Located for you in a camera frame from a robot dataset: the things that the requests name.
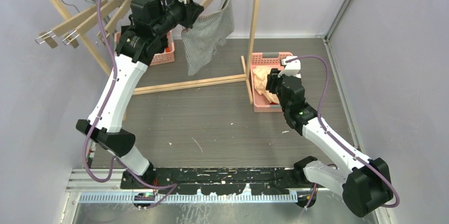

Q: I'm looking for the beige underwear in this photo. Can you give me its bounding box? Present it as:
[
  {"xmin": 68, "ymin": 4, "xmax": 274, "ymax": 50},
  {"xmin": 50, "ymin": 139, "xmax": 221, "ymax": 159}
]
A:
[{"xmin": 253, "ymin": 66, "xmax": 275, "ymax": 104}]

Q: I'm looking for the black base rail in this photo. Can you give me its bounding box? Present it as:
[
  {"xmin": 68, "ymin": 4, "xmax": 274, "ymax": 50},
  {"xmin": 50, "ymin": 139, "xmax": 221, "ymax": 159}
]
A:
[{"xmin": 142, "ymin": 167, "xmax": 313, "ymax": 196}]

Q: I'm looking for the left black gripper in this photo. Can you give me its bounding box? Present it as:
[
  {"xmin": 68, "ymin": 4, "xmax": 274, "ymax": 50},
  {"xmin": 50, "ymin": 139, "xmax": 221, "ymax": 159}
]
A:
[{"xmin": 151, "ymin": 0, "xmax": 203, "ymax": 39}]

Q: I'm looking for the pink plastic basket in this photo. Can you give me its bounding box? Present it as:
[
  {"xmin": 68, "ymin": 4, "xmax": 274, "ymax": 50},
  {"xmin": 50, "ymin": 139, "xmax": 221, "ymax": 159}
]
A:
[{"xmin": 250, "ymin": 52, "xmax": 293, "ymax": 113}]

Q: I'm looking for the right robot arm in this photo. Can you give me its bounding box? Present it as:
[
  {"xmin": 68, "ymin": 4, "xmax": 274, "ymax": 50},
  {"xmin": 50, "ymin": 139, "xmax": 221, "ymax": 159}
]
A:
[{"xmin": 266, "ymin": 68, "xmax": 394, "ymax": 217}]

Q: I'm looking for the pink basket with black clothes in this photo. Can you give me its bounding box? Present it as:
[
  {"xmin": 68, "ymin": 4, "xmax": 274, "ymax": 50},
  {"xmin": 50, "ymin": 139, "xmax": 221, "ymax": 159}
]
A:
[{"xmin": 113, "ymin": 30, "xmax": 175, "ymax": 69}]

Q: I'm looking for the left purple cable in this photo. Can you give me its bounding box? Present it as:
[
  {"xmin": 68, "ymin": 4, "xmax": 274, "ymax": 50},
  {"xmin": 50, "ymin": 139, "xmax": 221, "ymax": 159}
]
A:
[{"xmin": 82, "ymin": 0, "xmax": 178, "ymax": 210}]

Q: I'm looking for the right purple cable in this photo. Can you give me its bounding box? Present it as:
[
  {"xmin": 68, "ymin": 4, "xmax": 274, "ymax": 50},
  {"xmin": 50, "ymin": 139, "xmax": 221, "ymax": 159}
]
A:
[{"xmin": 284, "ymin": 55, "xmax": 401, "ymax": 209}]

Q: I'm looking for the grey striped underwear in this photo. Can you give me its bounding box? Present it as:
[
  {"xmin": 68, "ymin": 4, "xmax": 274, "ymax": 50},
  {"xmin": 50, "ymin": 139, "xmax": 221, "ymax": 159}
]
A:
[{"xmin": 181, "ymin": 0, "xmax": 235, "ymax": 76}]

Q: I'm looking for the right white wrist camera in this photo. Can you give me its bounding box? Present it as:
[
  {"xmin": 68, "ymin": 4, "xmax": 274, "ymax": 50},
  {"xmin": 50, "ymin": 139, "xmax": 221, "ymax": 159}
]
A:
[{"xmin": 279, "ymin": 56, "xmax": 301, "ymax": 78}]

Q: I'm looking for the empty wooden clip hanger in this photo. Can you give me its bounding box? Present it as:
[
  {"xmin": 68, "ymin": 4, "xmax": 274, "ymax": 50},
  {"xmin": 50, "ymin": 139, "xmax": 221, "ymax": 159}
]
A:
[{"xmin": 34, "ymin": 0, "xmax": 124, "ymax": 49}]

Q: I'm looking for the wooden clothes rack frame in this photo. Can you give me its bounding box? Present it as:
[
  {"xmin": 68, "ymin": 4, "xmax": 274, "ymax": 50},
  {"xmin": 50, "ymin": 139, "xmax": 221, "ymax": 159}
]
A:
[{"xmin": 50, "ymin": 0, "xmax": 259, "ymax": 105}]

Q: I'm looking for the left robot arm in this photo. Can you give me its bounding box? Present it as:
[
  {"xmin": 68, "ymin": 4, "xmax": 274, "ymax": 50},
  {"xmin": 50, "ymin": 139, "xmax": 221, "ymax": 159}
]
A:
[{"xmin": 76, "ymin": 0, "xmax": 204, "ymax": 189}]

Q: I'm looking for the purple cable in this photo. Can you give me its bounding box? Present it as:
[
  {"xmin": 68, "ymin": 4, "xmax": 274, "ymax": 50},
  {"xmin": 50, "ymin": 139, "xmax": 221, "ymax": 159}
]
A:
[
  {"xmin": 284, "ymin": 55, "xmax": 401, "ymax": 209},
  {"xmin": 82, "ymin": 0, "xmax": 178, "ymax": 210}
]

